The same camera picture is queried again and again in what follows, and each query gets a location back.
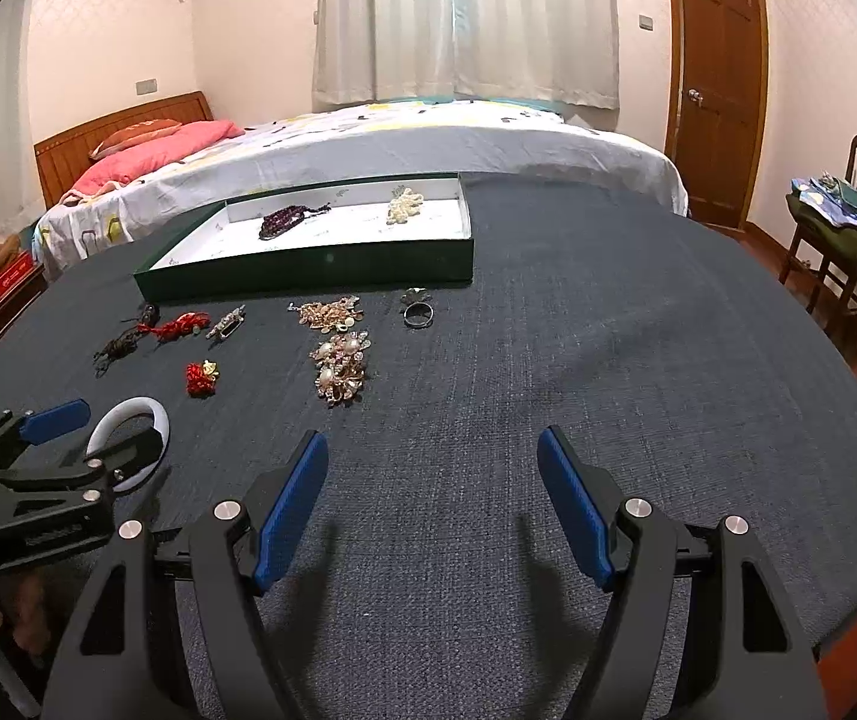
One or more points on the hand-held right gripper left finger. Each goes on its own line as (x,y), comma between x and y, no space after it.
(293,510)

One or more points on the pink pillow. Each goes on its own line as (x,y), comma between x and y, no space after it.
(136,165)
(207,136)

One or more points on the orange pillow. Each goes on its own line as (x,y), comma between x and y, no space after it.
(136,136)

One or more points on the pile of clothes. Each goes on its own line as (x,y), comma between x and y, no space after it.
(833,225)

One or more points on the person's left hand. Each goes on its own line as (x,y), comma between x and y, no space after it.
(31,615)

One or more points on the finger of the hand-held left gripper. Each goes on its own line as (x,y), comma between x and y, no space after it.
(136,450)
(61,418)

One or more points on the metal door knob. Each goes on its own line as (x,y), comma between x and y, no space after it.
(696,97)

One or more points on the red gift box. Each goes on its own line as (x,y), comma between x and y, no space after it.
(14,277)

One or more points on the white jade bangle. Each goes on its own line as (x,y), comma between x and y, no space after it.
(128,406)

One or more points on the bed with patterned sheet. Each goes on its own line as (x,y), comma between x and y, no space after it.
(436,142)

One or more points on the white curtain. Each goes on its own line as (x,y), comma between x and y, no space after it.
(466,15)

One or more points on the wooden door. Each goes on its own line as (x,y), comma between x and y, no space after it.
(720,90)

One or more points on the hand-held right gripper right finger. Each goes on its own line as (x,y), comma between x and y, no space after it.
(574,510)

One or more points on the wall outlet plate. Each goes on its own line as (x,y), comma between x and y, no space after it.
(145,87)

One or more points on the green jewelry tray box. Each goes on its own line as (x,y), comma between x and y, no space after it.
(308,270)

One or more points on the red flower ornament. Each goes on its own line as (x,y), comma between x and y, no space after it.
(197,381)

